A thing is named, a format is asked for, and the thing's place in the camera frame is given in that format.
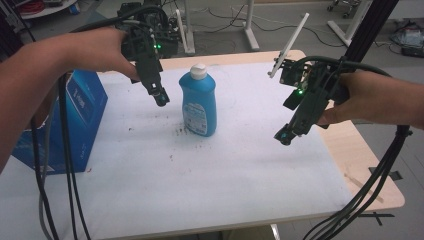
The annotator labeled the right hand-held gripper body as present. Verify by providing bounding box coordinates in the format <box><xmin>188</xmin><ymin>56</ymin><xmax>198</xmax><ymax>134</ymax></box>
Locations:
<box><xmin>268</xmin><ymin>13</ymin><xmax>350</xmax><ymax>136</ymax></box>

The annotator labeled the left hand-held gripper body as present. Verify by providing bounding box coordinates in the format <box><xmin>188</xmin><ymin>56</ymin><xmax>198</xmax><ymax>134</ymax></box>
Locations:
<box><xmin>116</xmin><ymin>2</ymin><xmax>185</xmax><ymax>95</ymax></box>

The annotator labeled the blue bottle with white cap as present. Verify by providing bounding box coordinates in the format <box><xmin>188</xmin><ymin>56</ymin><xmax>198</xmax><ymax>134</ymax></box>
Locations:
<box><xmin>178</xmin><ymin>63</ymin><xmax>218</xmax><ymax>138</ymax></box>

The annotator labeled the blue cardboard box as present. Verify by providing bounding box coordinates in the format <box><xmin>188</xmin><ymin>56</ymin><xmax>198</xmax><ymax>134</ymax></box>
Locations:
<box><xmin>11</xmin><ymin>69</ymin><xmax>109</xmax><ymax>176</ymax></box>

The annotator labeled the person's right hand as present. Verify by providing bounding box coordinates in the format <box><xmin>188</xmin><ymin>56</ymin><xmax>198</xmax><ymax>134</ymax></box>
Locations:
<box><xmin>317</xmin><ymin>71</ymin><xmax>379</xmax><ymax>128</ymax></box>

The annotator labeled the person's left hand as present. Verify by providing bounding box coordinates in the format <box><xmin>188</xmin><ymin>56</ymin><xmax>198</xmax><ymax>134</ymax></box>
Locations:
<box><xmin>71</xmin><ymin>27</ymin><xmax>141</xmax><ymax>82</ymax></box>

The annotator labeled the desk with white legs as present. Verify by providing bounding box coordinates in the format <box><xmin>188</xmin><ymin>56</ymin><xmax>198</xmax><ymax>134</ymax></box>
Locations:
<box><xmin>327</xmin><ymin>0</ymin><xmax>372</xmax><ymax>48</ymax></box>
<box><xmin>181</xmin><ymin>0</ymin><xmax>262</xmax><ymax>56</ymax></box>

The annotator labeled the white table mat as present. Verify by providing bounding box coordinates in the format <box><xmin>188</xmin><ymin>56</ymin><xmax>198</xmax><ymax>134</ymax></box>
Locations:
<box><xmin>0</xmin><ymin>61</ymin><xmax>354</xmax><ymax>240</ymax></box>

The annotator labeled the black metal stand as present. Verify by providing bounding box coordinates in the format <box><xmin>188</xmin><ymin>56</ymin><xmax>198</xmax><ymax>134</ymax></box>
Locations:
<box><xmin>344</xmin><ymin>0</ymin><xmax>400</xmax><ymax>64</ymax></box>

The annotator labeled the black floor tape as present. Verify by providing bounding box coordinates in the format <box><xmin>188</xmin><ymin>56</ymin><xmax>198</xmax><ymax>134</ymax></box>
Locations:
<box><xmin>358</xmin><ymin>211</ymin><xmax>396</xmax><ymax>227</ymax></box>
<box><xmin>368</xmin><ymin>165</ymin><xmax>404</xmax><ymax>182</ymax></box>

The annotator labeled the round white table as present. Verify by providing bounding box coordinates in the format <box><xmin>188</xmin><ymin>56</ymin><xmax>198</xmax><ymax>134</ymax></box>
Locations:
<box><xmin>18</xmin><ymin>0</ymin><xmax>80</xmax><ymax>20</ymax></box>

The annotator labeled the blue bag on floor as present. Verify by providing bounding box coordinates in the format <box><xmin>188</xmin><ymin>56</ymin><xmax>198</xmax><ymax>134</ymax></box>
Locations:
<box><xmin>391</xmin><ymin>23</ymin><xmax>424</xmax><ymax>58</ymax></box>

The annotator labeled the black floor cable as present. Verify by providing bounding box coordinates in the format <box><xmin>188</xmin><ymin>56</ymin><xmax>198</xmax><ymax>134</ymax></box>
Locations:
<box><xmin>199</xmin><ymin>4</ymin><xmax>348</xmax><ymax>48</ymax></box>

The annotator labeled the black right gripper cable bundle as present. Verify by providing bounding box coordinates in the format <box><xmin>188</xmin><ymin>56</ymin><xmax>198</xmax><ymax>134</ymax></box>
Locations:
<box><xmin>293</xmin><ymin>55</ymin><xmax>414</xmax><ymax>240</ymax></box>

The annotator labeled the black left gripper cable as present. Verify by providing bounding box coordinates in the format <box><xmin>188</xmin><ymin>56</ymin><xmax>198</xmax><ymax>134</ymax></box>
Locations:
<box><xmin>29</xmin><ymin>4</ymin><xmax>169</xmax><ymax>240</ymax></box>

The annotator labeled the red cable coil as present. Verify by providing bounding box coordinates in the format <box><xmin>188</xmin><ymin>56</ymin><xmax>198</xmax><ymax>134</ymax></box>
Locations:
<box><xmin>19</xmin><ymin>0</ymin><xmax>46</xmax><ymax>15</ymax></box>

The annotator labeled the grey left gripper cable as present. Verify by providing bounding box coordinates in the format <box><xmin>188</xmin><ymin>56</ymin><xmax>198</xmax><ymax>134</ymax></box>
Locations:
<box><xmin>37</xmin><ymin>86</ymin><xmax>56</xmax><ymax>240</ymax></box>

